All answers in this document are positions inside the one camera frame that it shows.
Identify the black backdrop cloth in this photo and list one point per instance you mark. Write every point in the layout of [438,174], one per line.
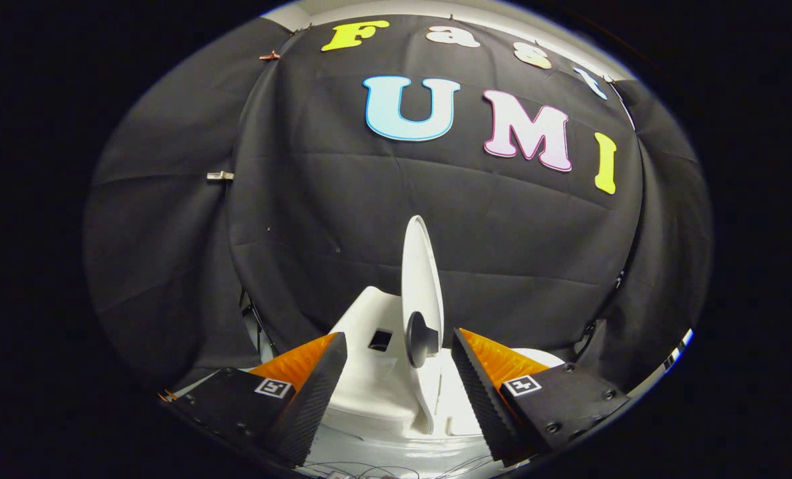
[436,199]

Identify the white toilet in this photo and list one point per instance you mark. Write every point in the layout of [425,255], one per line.
[369,392]

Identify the orange cloth clip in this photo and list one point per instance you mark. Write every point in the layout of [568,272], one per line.
[269,56]

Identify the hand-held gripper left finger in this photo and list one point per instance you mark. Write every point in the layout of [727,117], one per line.
[313,399]

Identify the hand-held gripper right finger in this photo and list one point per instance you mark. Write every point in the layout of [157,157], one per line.
[479,399]

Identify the white toilet lid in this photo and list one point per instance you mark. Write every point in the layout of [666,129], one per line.
[422,279]

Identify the metal cloth clip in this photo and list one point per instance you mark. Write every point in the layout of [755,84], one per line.
[220,175]

